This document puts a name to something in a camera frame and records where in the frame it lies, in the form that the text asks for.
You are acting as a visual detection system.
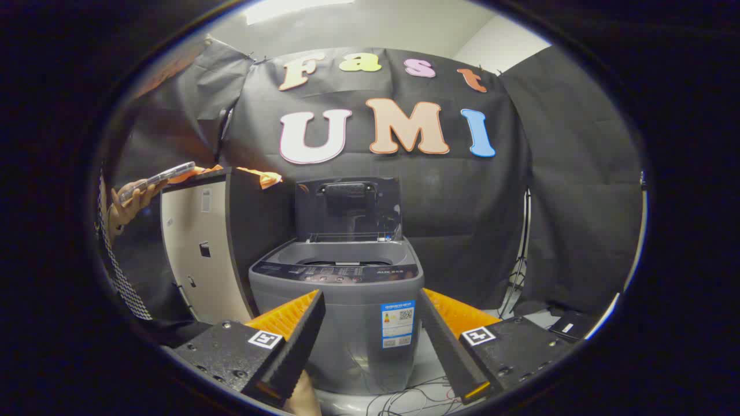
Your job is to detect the floor cables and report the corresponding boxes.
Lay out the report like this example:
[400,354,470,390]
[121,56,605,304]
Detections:
[364,376,463,416]

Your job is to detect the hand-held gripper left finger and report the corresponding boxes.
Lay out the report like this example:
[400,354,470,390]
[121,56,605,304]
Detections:
[172,289,326,408]

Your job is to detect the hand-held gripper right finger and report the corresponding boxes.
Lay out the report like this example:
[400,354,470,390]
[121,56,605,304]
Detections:
[417,288,576,405]

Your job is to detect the orange shirt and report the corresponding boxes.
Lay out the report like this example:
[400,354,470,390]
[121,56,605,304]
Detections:
[168,165,284,190]

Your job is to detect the black light stand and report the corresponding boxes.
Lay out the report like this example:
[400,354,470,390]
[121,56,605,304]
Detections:
[498,188,532,318]

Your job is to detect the black floor box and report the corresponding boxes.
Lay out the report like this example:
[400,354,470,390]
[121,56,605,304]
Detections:
[548,311,599,341]

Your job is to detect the clear-cased smartphone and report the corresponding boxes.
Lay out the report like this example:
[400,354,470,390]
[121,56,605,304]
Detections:
[119,161,196,203]

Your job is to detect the beige and black cabinet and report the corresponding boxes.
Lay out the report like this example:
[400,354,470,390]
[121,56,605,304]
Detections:
[160,168,295,324]

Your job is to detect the black backdrop cloth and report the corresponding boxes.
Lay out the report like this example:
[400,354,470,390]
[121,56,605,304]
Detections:
[110,38,645,324]

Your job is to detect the grey washing machine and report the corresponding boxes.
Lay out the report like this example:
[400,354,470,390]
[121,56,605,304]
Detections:
[249,236,426,396]

